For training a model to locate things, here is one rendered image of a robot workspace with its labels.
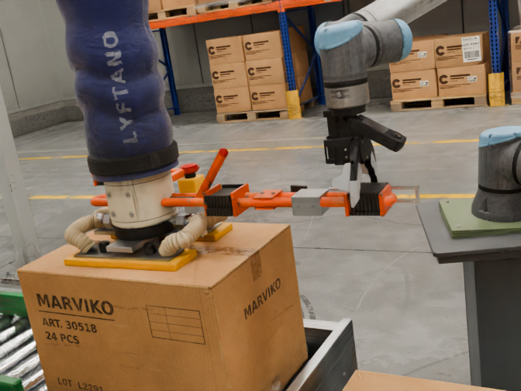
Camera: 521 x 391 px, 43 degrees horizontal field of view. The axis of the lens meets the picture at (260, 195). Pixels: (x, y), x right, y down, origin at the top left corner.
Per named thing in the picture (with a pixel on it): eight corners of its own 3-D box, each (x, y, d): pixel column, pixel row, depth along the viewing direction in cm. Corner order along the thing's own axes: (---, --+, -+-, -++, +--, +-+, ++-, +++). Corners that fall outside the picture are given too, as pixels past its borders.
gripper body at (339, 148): (338, 158, 146) (332, 105, 143) (375, 157, 142) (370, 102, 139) (326, 167, 140) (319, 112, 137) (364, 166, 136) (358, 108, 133)
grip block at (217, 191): (204, 218, 156) (199, 194, 154) (223, 205, 164) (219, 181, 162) (235, 218, 152) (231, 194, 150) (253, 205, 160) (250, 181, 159)
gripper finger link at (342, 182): (332, 207, 138) (336, 166, 141) (358, 207, 135) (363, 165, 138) (326, 202, 136) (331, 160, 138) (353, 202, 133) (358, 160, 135)
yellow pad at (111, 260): (63, 266, 167) (60, 247, 166) (89, 251, 175) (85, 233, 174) (176, 272, 152) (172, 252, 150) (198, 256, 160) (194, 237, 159)
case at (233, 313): (50, 404, 180) (15, 269, 169) (139, 334, 213) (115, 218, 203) (239, 446, 151) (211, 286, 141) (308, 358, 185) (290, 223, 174)
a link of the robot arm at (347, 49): (374, 17, 132) (337, 24, 127) (380, 80, 135) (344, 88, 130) (343, 21, 140) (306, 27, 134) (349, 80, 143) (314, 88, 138)
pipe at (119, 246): (66, 250, 168) (61, 229, 166) (125, 217, 189) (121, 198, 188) (177, 254, 152) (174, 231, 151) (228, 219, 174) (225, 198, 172)
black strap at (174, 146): (70, 177, 161) (67, 161, 160) (127, 153, 181) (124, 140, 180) (146, 175, 151) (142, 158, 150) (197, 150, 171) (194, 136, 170)
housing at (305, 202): (291, 216, 147) (289, 197, 146) (303, 206, 153) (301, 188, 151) (321, 216, 144) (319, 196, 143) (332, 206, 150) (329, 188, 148)
